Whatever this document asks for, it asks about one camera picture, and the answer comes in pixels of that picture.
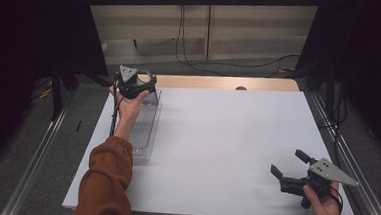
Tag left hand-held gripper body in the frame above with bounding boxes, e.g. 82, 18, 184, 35
113, 64, 149, 102

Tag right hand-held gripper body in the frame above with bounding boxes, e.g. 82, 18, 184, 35
277, 154, 362, 213

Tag clear plastic box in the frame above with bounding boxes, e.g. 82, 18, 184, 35
126, 87, 165, 164

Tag person's left hand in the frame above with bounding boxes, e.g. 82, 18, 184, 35
105, 83, 151, 141

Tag person's right hand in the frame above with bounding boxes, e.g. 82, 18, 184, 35
300, 180, 345, 215

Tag white table sheet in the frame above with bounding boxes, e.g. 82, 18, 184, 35
61, 77, 366, 215

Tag wooden table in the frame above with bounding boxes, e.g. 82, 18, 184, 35
136, 68, 301, 98

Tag black stand leg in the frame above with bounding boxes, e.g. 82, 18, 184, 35
46, 58, 67, 123

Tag black horizontal bar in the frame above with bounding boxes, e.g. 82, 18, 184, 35
86, 0, 322, 20

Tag black curtain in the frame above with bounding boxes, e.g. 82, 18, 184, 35
288, 0, 381, 167
0, 0, 115, 191

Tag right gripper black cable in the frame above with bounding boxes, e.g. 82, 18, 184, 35
327, 187, 346, 215

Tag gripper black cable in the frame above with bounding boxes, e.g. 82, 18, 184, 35
109, 78, 122, 138
327, 187, 346, 215

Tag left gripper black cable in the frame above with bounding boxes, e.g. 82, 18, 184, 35
109, 78, 122, 138

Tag metal floor rail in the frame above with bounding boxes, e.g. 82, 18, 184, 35
300, 90, 381, 215
0, 104, 70, 215

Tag black hanging cables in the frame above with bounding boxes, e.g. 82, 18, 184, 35
174, 4, 213, 73

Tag black looped cables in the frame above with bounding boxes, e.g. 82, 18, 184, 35
316, 79, 350, 132

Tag yellow floor cable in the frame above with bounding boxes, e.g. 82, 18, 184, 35
37, 85, 53, 101

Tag black floor cable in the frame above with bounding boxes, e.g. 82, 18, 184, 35
194, 48, 301, 81

